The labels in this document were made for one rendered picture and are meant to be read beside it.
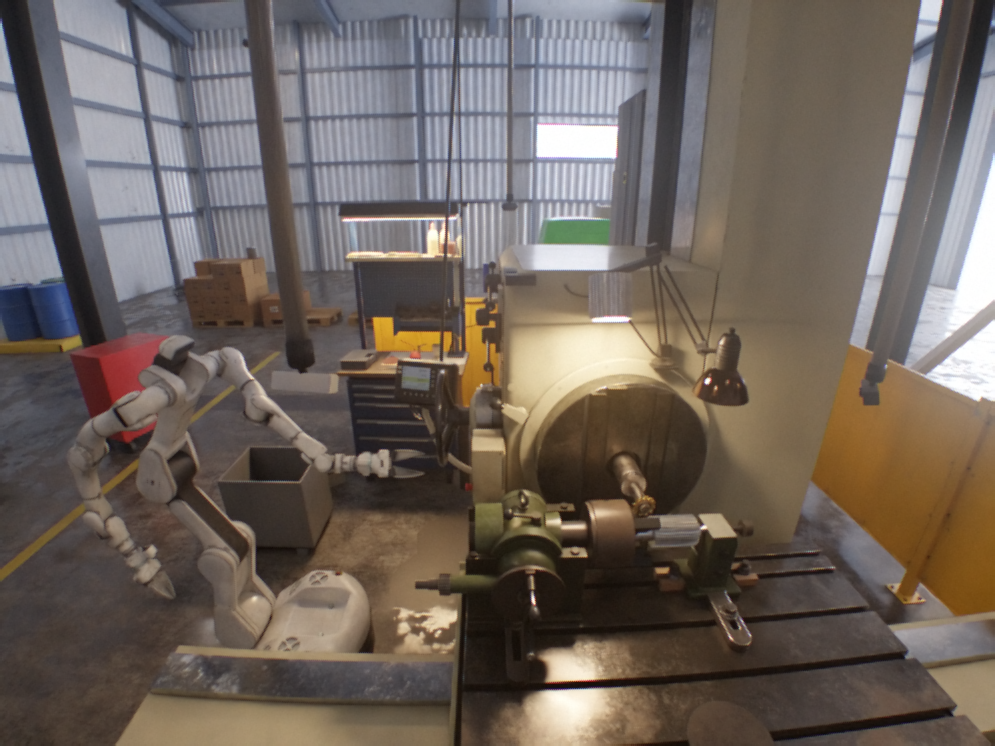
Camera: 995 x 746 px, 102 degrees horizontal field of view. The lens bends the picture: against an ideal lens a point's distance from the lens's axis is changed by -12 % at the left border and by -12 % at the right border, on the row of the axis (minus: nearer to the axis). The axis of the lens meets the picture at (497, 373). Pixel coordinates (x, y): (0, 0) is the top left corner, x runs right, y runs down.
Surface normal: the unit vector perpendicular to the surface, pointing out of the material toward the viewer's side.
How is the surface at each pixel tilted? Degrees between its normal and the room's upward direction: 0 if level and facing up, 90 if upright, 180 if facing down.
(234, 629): 90
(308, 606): 0
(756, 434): 90
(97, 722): 0
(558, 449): 90
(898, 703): 0
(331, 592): 73
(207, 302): 90
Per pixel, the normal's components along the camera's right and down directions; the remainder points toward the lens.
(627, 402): 0.02, 0.36
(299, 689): 0.00, -0.93
